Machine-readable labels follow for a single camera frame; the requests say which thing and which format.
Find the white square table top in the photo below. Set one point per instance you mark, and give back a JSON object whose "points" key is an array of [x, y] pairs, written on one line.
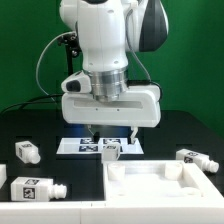
{"points": [[154, 180]]}

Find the white marker tag sheet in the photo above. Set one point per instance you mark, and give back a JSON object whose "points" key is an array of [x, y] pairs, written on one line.
{"points": [[88, 146]]}

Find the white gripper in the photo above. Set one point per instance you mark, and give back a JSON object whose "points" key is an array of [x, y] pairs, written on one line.
{"points": [[137, 107]]}

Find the white L-shaped obstacle fence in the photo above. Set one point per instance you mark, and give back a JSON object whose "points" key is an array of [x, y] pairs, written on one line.
{"points": [[102, 213]]}

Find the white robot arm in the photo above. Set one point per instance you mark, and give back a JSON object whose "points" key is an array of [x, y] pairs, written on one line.
{"points": [[106, 30]]}

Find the white block left edge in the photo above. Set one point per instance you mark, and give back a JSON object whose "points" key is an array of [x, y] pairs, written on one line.
{"points": [[3, 175]]}

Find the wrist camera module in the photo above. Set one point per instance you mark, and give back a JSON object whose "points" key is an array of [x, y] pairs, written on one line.
{"points": [[78, 82]]}

